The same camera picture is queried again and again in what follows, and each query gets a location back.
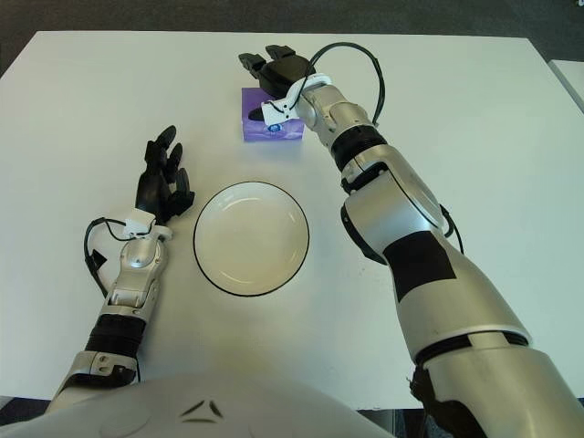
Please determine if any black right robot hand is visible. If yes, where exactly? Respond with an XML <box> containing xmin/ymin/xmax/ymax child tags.
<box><xmin>237</xmin><ymin>44</ymin><xmax>317</xmax><ymax>123</ymax></box>

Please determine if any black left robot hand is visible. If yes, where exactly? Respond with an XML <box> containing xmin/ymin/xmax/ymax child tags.
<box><xmin>135</xmin><ymin>124</ymin><xmax>196</xmax><ymax>225</ymax></box>

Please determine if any purple tissue paper pack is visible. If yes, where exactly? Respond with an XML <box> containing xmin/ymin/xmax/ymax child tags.
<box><xmin>240</xmin><ymin>86</ymin><xmax>306</xmax><ymax>143</ymax></box>

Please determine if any white plate with black rim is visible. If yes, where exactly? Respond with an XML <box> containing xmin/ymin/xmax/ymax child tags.
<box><xmin>193</xmin><ymin>181</ymin><xmax>311</xmax><ymax>297</ymax></box>

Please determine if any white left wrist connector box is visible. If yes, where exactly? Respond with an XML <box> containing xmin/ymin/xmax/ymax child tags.
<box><xmin>123</xmin><ymin>210</ymin><xmax>156</xmax><ymax>238</ymax></box>

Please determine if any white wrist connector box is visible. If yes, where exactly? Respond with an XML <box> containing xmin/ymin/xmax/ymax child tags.
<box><xmin>260</xmin><ymin>98</ymin><xmax>297</xmax><ymax>127</ymax></box>
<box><xmin>123</xmin><ymin>210</ymin><xmax>156</xmax><ymax>238</ymax></box>

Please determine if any white right wrist connector box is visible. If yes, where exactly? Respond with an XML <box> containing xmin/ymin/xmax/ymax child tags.
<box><xmin>260</xmin><ymin>98</ymin><xmax>297</xmax><ymax>127</ymax></box>

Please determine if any grey robot torso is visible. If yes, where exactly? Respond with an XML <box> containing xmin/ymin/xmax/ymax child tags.
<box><xmin>0</xmin><ymin>371</ymin><xmax>389</xmax><ymax>438</ymax></box>

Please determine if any white side table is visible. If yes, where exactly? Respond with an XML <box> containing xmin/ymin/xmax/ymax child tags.
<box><xmin>549</xmin><ymin>58</ymin><xmax>584</xmax><ymax>115</ymax></box>

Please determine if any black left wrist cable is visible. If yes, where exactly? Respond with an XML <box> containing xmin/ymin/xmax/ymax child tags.
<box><xmin>83</xmin><ymin>217</ymin><xmax>129</xmax><ymax>297</ymax></box>

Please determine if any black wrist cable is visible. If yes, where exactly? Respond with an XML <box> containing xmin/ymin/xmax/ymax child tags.
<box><xmin>309</xmin><ymin>42</ymin><xmax>384</xmax><ymax>127</ymax></box>
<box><xmin>83</xmin><ymin>217</ymin><xmax>129</xmax><ymax>297</ymax></box>

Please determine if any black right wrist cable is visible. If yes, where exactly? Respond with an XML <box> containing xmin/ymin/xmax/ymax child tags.
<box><xmin>309</xmin><ymin>42</ymin><xmax>384</xmax><ymax>127</ymax></box>

